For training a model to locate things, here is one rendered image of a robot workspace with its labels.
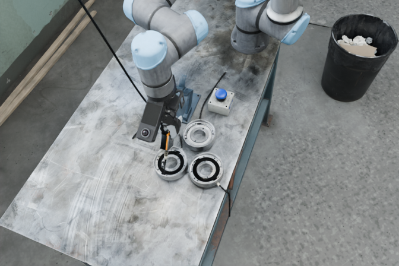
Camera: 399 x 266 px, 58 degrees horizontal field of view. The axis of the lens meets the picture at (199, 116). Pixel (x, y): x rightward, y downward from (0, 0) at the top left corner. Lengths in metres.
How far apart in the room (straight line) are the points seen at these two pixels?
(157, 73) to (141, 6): 0.19
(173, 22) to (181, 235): 0.58
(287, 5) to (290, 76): 1.28
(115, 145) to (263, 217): 0.97
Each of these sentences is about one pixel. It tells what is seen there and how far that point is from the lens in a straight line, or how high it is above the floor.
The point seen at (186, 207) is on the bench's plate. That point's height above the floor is 0.80.
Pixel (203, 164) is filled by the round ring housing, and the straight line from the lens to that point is 1.10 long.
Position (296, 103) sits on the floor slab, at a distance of 2.27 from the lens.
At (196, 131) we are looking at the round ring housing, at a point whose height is 0.82.
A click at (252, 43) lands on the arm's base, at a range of 1.37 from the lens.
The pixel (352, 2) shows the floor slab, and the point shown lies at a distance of 3.03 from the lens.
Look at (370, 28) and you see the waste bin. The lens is 2.29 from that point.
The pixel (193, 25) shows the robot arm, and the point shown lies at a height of 1.26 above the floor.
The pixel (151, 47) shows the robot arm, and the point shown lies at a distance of 0.75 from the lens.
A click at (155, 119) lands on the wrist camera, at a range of 0.88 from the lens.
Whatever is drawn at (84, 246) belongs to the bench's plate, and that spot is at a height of 0.80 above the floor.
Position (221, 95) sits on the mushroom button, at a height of 0.87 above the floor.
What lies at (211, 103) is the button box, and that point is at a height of 0.85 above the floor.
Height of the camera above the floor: 1.80
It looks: 56 degrees down
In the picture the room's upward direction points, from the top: 7 degrees counter-clockwise
